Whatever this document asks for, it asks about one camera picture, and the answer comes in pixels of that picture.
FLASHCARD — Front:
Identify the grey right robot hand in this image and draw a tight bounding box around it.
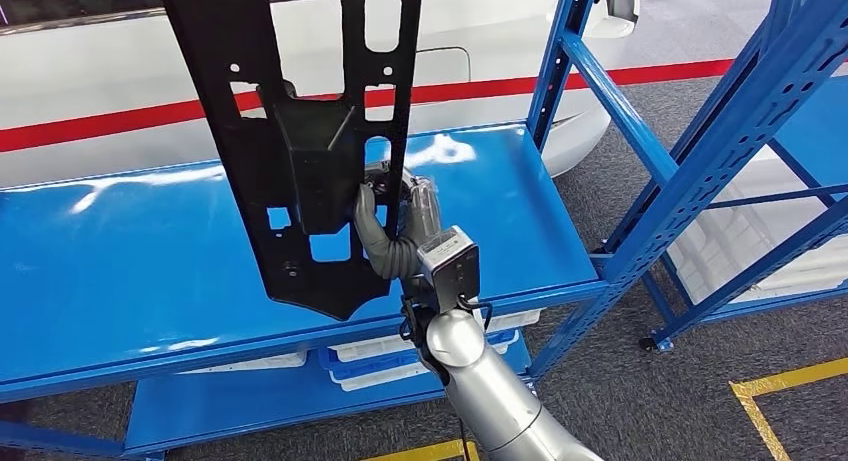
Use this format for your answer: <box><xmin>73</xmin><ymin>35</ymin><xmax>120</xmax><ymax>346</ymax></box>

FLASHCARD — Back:
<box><xmin>354</xmin><ymin>161</ymin><xmax>444</xmax><ymax>249</ymax></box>

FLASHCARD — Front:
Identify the large black plastic panel part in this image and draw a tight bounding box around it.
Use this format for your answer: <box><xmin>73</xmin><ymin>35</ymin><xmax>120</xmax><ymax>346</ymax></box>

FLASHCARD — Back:
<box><xmin>157</xmin><ymin>0</ymin><xmax>425</xmax><ymax>321</ymax></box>

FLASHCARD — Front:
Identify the blue steel shelf rack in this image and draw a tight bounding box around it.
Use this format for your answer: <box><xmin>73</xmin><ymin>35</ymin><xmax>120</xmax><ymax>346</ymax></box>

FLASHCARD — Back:
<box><xmin>0</xmin><ymin>0</ymin><xmax>848</xmax><ymax>461</ymax></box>
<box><xmin>596</xmin><ymin>0</ymin><xmax>848</xmax><ymax>353</ymax></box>

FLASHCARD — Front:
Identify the yellow floor tape square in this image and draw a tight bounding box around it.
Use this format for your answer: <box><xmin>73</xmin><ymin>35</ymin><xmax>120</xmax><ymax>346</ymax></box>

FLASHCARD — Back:
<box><xmin>359</xmin><ymin>439</ymin><xmax>482</xmax><ymax>461</ymax></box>
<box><xmin>728</xmin><ymin>357</ymin><xmax>848</xmax><ymax>461</ymax></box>

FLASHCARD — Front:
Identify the white car body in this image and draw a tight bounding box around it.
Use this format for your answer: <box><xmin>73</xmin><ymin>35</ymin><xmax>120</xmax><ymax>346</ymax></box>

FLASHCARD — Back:
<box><xmin>0</xmin><ymin>0</ymin><xmax>644</xmax><ymax>188</ymax></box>

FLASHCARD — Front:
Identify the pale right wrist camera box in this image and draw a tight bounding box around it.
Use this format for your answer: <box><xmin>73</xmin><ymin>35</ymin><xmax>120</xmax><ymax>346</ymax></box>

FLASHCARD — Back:
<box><xmin>415</xmin><ymin>226</ymin><xmax>482</xmax><ymax>314</ymax></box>

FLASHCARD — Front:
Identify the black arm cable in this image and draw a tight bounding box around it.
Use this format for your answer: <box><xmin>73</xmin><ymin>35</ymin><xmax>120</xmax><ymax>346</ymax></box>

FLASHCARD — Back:
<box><xmin>399</xmin><ymin>297</ymin><xmax>495</xmax><ymax>461</ymax></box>

